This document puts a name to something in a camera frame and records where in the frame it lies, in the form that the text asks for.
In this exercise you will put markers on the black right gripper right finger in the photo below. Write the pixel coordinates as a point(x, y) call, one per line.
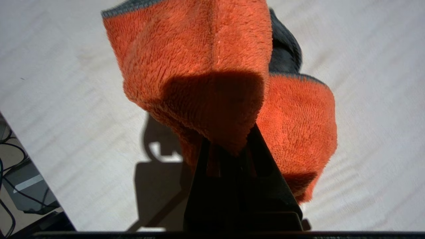
point(269, 199)

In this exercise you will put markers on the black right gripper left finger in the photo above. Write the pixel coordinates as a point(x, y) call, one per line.
point(206, 199)

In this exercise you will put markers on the orange fluffy cloth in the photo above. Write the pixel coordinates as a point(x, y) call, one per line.
point(206, 66)

